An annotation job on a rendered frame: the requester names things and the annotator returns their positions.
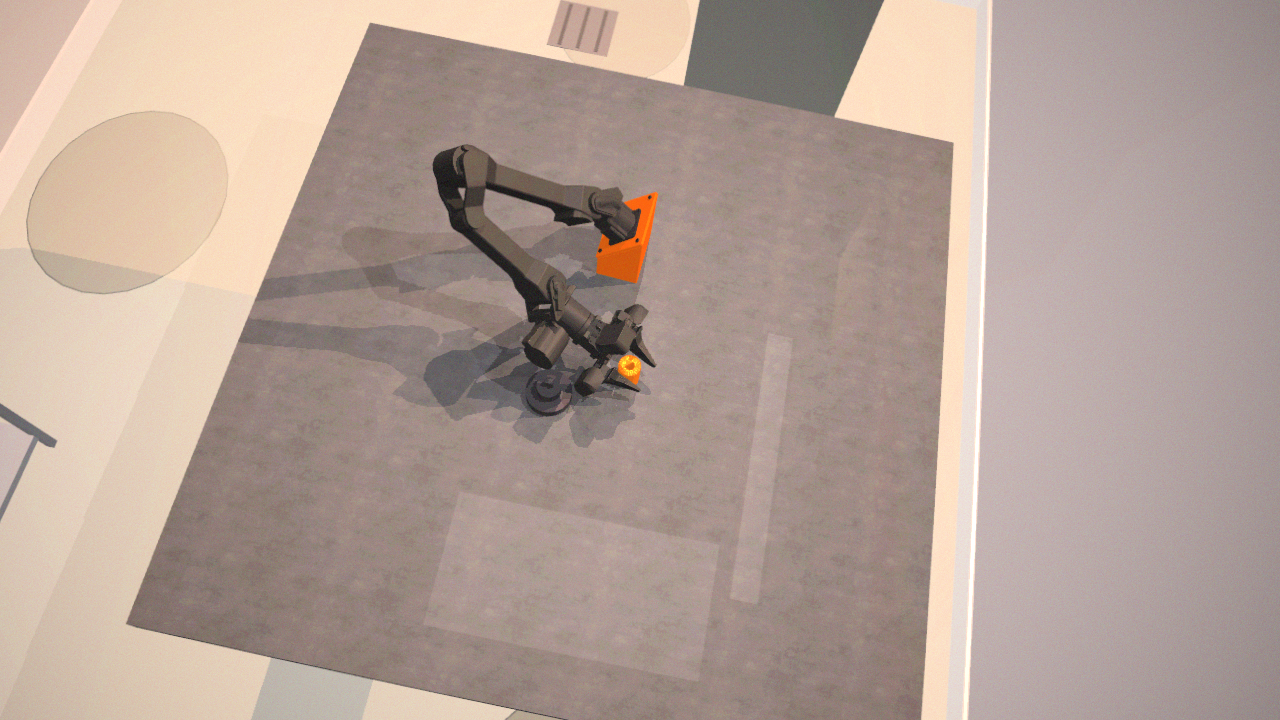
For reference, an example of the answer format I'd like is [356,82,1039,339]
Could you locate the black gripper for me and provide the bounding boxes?
[570,304,657,397]

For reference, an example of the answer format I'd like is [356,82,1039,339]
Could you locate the orange tapered knob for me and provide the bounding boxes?
[618,355,641,386]

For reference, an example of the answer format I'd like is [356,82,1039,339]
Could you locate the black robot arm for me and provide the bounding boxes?
[433,143,641,369]

